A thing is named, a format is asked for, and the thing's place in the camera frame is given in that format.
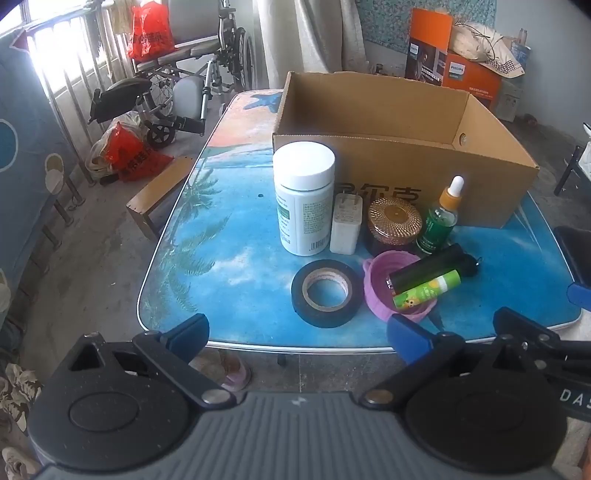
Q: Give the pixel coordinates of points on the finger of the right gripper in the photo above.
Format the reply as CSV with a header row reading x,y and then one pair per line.
x,y
579,294
564,363

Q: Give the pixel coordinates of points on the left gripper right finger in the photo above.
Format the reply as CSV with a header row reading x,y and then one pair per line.
x,y
425,354

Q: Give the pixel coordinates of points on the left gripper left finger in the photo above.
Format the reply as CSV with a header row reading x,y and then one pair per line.
x,y
171,352

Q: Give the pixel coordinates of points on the green cartoon tube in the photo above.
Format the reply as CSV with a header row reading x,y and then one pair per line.
x,y
427,291

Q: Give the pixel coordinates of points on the black cylindrical tube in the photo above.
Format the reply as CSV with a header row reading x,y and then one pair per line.
x,y
439,263

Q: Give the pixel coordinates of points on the purple silicone cup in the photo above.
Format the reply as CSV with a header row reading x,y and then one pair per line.
x,y
378,295

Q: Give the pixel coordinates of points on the black electrical tape roll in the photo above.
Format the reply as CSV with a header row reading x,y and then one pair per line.
x,y
326,293

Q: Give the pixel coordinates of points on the green dropper bottle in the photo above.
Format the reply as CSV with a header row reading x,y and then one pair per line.
x,y
441,218

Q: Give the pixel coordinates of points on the gold lid cosmetic jar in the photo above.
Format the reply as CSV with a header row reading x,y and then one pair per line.
x,y
392,224

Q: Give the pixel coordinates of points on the white pill bottle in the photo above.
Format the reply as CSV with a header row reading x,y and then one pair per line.
x,y
304,180

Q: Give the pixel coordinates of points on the bed with white bedding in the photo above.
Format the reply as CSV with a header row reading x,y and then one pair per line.
x,y
579,161

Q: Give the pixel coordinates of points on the small wooden stool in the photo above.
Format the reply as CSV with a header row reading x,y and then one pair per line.
x,y
155,192

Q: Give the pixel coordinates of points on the red plastic bag on floor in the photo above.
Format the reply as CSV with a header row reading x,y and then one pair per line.
x,y
130,157

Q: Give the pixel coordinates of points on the white water dispenser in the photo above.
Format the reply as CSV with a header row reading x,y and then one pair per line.
x,y
506,104

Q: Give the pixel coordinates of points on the brown cardboard box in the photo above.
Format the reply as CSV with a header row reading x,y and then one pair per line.
x,y
400,138

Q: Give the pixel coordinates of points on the folding wheelchair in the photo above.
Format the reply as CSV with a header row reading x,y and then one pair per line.
x,y
212,56

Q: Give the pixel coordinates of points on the beige straw hat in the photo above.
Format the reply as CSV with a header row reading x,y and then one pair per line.
x,y
484,45

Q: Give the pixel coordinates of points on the orange Philips appliance box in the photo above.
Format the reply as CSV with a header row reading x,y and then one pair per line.
x,y
431,60

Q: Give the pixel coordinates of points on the red plastic bag on wheelchair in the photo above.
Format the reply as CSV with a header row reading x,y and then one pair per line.
x,y
151,36

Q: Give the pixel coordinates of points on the white curtain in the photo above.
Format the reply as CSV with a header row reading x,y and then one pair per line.
x,y
309,36

